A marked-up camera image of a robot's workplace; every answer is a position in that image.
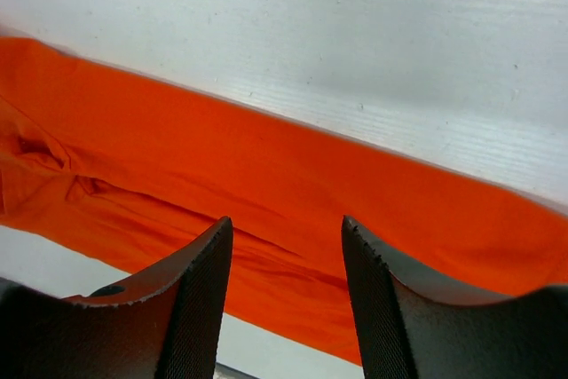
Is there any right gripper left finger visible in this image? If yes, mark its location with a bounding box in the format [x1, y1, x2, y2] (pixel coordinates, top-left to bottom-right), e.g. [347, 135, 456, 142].
[1, 217, 233, 378]

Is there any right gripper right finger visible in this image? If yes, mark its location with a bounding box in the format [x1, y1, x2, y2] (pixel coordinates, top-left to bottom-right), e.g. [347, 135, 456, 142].
[342, 217, 567, 378]

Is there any orange t-shirt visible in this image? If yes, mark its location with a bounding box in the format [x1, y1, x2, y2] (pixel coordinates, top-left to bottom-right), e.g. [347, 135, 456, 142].
[1, 37, 567, 363]

